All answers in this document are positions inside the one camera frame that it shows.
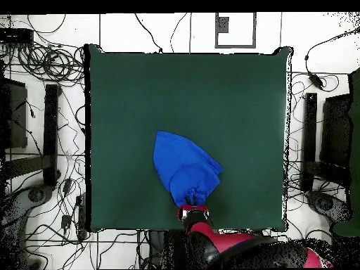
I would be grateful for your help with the blue shirt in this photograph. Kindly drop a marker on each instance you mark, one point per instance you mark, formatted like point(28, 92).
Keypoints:
point(182, 163)

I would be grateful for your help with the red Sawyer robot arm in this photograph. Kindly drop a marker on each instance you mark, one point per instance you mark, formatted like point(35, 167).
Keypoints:
point(225, 242)

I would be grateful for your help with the black power strip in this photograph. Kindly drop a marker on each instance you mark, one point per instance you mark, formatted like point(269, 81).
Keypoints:
point(81, 216)

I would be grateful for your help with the dark green table cloth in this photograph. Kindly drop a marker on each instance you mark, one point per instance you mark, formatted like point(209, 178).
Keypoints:
point(140, 98)

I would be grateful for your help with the small black adapter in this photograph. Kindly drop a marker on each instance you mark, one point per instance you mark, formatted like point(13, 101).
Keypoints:
point(65, 222)

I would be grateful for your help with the long black stand bar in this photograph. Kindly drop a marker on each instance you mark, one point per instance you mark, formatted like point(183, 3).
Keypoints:
point(309, 140)
point(50, 135)

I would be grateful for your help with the grey stand foot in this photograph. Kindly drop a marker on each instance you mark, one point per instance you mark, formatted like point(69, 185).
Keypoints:
point(17, 208)
point(326, 204)

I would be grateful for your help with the black cabinet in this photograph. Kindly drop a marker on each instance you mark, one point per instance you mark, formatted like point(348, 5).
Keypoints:
point(336, 132)
point(17, 118)

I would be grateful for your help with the black power adapter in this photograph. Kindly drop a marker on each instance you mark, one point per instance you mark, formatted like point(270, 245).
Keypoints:
point(315, 80)

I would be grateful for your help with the black electronics box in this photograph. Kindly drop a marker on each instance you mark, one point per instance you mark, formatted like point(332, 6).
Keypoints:
point(15, 36)

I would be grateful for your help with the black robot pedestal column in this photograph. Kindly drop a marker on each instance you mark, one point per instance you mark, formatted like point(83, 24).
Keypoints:
point(163, 250)

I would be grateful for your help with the grey square floor frame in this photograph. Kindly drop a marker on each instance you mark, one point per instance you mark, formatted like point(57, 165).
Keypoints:
point(222, 25)

